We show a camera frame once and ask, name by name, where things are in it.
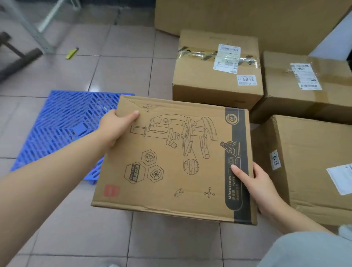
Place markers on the person's left hand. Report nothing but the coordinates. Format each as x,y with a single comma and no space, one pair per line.
112,129

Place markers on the person's right hand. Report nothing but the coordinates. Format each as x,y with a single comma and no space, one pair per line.
261,189

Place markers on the person's left thumb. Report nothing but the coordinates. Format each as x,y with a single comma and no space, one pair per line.
129,117

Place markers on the person's right thumb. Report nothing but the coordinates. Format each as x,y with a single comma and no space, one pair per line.
241,176

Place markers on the printed cardboard microscope box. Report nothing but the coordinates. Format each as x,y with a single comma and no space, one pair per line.
176,156

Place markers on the person's left forearm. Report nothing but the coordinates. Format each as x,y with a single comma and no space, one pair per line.
46,189

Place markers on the person's right forearm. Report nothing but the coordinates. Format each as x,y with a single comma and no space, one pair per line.
295,220

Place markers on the blue plastic grid pallet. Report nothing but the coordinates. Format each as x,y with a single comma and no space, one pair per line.
62,129

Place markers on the cardboard box with side sticker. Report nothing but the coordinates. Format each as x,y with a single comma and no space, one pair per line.
310,162

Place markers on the yellow lighter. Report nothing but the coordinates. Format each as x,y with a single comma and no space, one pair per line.
72,53

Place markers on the taped cardboard shipping box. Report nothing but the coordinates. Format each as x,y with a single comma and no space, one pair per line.
217,71

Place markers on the person's grey trouser leg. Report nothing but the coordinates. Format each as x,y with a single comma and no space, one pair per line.
308,251

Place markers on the cardboard box with long label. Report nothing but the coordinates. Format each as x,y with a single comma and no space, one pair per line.
305,85

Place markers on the dark metal chair leg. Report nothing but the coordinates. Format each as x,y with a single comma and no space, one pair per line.
16,57

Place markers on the large plain cardboard box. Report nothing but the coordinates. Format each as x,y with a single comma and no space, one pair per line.
247,22

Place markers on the white board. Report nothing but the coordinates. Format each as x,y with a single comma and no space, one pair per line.
334,41

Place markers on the grey metal shelf frame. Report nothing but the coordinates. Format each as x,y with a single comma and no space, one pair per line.
35,24

